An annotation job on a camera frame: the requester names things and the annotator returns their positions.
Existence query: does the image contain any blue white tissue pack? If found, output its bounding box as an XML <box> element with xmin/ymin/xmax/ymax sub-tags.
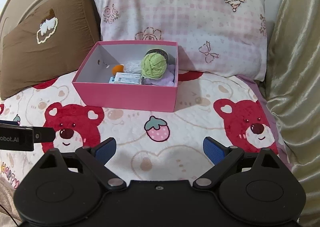
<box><xmin>109</xmin><ymin>77</ymin><xmax>117</xmax><ymax>84</ymax></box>

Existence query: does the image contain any small white wipes packet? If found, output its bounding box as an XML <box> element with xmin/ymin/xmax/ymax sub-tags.
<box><xmin>114</xmin><ymin>72</ymin><xmax>142</xmax><ymax>85</ymax></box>

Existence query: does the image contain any orange makeup sponge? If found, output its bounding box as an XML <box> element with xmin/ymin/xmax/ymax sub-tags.
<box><xmin>112</xmin><ymin>64</ymin><xmax>124</xmax><ymax>77</ymax></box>

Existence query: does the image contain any purple plush toy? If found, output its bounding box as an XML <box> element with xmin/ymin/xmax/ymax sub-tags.
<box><xmin>143</xmin><ymin>64</ymin><xmax>175</xmax><ymax>87</ymax></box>

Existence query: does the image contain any white bundle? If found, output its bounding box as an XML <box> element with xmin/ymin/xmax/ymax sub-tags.
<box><xmin>124</xmin><ymin>61</ymin><xmax>142</xmax><ymax>74</ymax></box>

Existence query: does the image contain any green yarn ball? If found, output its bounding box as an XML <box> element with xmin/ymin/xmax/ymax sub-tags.
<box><xmin>140</xmin><ymin>48</ymin><xmax>169</xmax><ymax>80</ymax></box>

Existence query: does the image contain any red bear print blanket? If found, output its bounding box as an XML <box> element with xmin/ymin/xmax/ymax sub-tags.
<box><xmin>1</xmin><ymin>72</ymin><xmax>292</xmax><ymax>223</ymax></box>

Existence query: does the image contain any pink cardboard box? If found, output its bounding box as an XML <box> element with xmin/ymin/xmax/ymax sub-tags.
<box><xmin>72</xmin><ymin>40</ymin><xmax>178</xmax><ymax>112</ymax></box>

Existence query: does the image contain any brown pillow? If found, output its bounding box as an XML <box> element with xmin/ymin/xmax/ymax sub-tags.
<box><xmin>1</xmin><ymin>0</ymin><xmax>100</xmax><ymax>100</ymax></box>

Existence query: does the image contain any gold satin curtain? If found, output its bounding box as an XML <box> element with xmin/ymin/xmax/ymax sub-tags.
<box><xmin>265</xmin><ymin>0</ymin><xmax>319</xmax><ymax>226</ymax></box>

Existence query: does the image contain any pink checkered pillow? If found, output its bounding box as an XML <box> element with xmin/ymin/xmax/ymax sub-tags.
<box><xmin>94</xmin><ymin>0</ymin><xmax>267</xmax><ymax>81</ymax></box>

